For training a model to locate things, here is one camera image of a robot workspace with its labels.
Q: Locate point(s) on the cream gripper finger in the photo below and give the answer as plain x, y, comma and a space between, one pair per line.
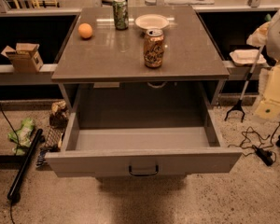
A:
269, 104

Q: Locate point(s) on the orange soda can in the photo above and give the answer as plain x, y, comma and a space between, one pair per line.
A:
153, 48

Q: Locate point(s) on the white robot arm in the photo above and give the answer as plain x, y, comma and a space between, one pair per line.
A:
273, 38

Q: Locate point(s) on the grey cabinet with top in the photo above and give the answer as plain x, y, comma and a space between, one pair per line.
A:
107, 73

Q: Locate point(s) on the open grey top drawer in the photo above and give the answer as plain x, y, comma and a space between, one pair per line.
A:
181, 143

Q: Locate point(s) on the green soda can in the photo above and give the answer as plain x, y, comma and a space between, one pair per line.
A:
120, 14

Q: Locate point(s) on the reacher grabber tool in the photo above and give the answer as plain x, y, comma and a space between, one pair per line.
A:
238, 105

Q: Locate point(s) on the white foam takeout tray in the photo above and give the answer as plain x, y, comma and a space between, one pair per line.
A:
242, 57

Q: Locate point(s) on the white bowl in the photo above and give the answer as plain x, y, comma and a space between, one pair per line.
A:
151, 21

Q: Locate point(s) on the orange fruit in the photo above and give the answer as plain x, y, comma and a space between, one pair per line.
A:
85, 30

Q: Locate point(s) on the brown snack bag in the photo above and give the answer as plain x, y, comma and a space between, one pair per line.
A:
58, 117

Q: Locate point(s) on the blue patterned snack bag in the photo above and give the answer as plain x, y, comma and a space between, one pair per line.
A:
41, 160

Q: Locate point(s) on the black pole left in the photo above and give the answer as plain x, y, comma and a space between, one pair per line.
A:
14, 192

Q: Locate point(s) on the brown cardboard box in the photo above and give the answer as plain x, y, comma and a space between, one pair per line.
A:
25, 58

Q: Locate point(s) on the green chip bag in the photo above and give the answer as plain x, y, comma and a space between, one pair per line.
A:
22, 136

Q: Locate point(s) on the black power adapter with cable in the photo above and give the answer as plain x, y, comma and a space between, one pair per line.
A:
262, 152

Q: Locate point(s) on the black drawer handle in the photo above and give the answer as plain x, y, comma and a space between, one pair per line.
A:
133, 173

